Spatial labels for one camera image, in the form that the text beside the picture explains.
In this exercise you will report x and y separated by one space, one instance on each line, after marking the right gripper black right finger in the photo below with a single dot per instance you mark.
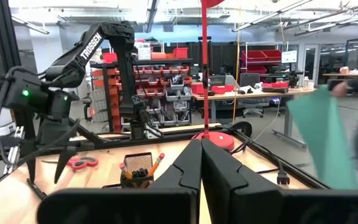
259 205

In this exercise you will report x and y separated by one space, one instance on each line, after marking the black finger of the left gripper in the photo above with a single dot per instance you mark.
63 160
31 161

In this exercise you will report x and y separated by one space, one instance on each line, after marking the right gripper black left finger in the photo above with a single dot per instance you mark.
120 205

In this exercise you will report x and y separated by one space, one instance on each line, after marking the black pen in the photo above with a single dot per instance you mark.
145 172
139 173
134 173
37 189

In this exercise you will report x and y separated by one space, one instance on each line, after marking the orange pencil pink eraser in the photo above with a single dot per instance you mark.
125 172
156 163

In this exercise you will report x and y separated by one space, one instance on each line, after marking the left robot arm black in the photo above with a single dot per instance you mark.
89 46

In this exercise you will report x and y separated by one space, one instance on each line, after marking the black mesh desk organizer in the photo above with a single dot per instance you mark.
137 161

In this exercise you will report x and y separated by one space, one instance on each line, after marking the grey office chair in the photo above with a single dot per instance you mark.
250 81

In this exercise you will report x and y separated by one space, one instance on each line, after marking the red desk lamp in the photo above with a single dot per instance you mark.
213 141

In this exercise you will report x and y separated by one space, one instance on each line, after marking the wooden-top grey workbench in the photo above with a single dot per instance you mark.
287 118

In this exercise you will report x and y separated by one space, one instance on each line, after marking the teal sheet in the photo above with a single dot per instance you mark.
322 133

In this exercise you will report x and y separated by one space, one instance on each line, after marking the red tray on black box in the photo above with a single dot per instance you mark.
275 85

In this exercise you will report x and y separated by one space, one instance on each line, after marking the black shelf with parts bins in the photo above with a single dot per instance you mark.
166 93

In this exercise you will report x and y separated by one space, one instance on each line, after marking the flat red storage bin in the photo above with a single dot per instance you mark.
158 56

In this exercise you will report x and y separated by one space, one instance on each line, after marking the white sign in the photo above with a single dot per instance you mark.
289 56

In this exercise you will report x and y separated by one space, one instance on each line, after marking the tall red storage bin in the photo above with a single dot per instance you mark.
180 53

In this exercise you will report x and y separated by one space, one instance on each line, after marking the small wooden table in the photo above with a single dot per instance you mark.
342 74

